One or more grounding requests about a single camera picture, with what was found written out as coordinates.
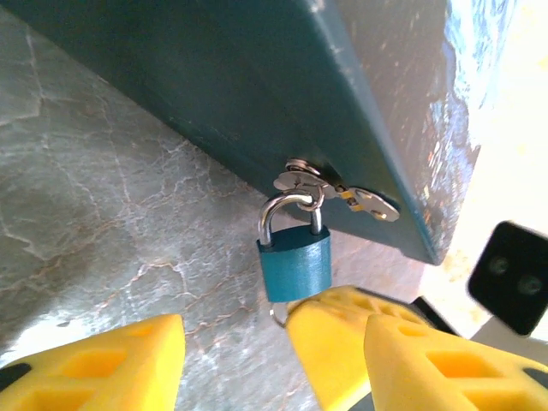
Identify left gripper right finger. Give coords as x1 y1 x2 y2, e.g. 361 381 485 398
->
363 313 548 411

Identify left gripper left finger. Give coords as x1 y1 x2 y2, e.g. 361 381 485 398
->
0 313 187 411

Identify small blue padlock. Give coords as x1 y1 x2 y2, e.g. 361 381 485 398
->
255 192 335 305

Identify silver box hasp latch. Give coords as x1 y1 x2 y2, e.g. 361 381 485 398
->
272 157 402 223

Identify starry night painted tin box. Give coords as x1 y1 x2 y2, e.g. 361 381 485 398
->
0 0 484 266

